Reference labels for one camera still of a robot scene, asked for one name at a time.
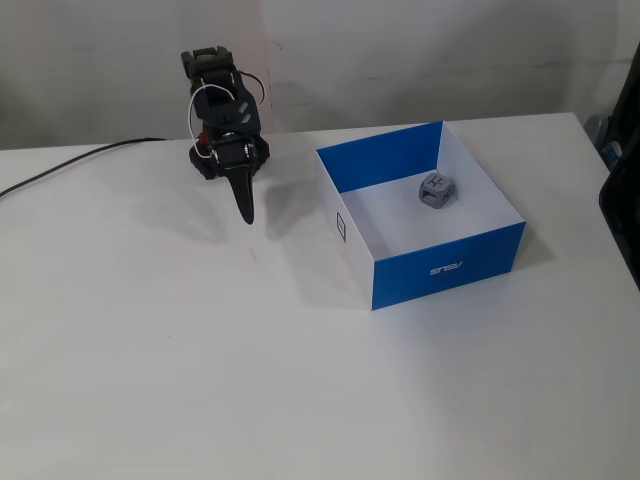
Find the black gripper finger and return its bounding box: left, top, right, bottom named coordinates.
left=224, top=171, right=251, bottom=226
left=238, top=167, right=258, bottom=226

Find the black power cable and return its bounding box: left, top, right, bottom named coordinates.
left=0, top=138, right=174, bottom=199

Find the gray object with blue label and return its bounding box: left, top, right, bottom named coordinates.
left=583, top=113, right=622, bottom=169

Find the white and red servo wire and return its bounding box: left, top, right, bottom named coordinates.
left=186, top=71, right=267, bottom=154

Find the gray hollow block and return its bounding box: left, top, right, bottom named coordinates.
left=416, top=172, right=459, bottom=209

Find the black plastic case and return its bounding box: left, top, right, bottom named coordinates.
left=597, top=159, right=640, bottom=294

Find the blue and white cardboard box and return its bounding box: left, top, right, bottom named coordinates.
left=314, top=119, right=526, bottom=312

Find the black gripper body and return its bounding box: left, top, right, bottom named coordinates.
left=192, top=83, right=265, bottom=176

